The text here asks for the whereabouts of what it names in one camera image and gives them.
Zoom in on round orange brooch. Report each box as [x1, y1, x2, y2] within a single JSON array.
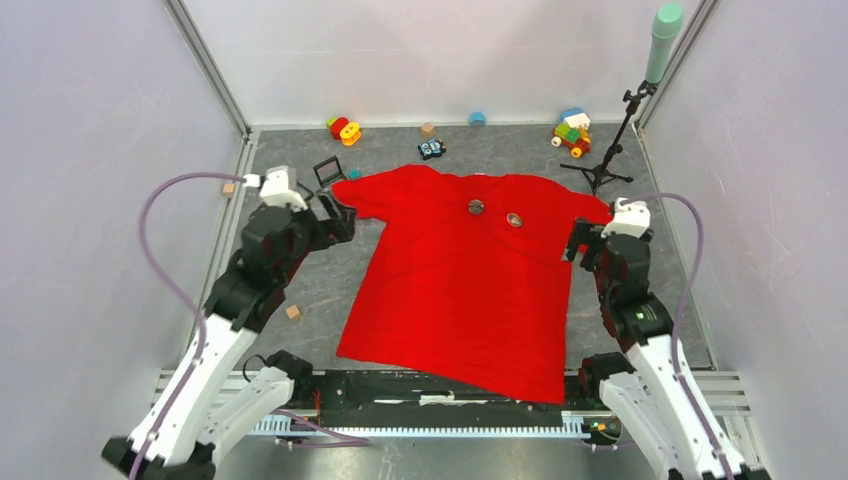
[[506, 212, 523, 228]]

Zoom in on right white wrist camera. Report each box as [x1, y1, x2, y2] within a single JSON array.
[[600, 197, 651, 238]]

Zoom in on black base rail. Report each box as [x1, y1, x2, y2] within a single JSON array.
[[283, 370, 615, 430]]

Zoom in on black display case left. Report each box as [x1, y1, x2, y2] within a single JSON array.
[[295, 181, 315, 203]]

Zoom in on black display case right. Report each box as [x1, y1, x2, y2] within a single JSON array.
[[313, 155, 348, 188]]

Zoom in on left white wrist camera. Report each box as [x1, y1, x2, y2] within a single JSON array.
[[243, 166, 308, 212]]

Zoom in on green microphone on tripod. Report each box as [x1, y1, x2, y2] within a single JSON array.
[[560, 2, 684, 196]]

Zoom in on blue cylinder block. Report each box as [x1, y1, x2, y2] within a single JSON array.
[[467, 111, 487, 127]]

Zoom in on black display case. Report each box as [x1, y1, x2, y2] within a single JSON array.
[[313, 155, 348, 188], [295, 181, 315, 203]]

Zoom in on red t-shirt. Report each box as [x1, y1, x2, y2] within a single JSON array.
[[333, 164, 611, 403]]

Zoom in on round dark brooch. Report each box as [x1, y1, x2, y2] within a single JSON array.
[[467, 199, 485, 216]]

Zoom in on brown wooden cube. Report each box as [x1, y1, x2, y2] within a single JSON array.
[[419, 122, 436, 139]]

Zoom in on red yellow green toy blocks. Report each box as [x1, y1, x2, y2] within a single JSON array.
[[325, 116, 362, 146]]

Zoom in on tan cube on floor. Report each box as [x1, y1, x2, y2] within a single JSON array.
[[285, 305, 302, 322]]

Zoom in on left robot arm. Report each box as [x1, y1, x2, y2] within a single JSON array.
[[101, 190, 356, 479]]

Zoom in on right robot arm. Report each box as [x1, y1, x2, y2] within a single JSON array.
[[565, 218, 770, 479]]

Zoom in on colourful brick toy car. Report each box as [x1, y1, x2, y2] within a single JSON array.
[[549, 107, 592, 158]]

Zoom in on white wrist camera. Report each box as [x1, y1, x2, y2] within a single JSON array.
[[600, 197, 651, 238], [243, 166, 308, 212]]

